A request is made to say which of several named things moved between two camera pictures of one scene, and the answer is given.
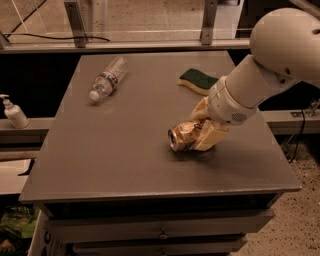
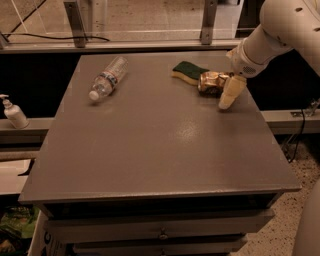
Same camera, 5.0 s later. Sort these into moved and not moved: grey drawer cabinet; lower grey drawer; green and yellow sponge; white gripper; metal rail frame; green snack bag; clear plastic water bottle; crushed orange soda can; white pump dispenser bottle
Moved: crushed orange soda can; green and yellow sponge; white gripper
Not moved: metal rail frame; white pump dispenser bottle; clear plastic water bottle; green snack bag; grey drawer cabinet; lower grey drawer
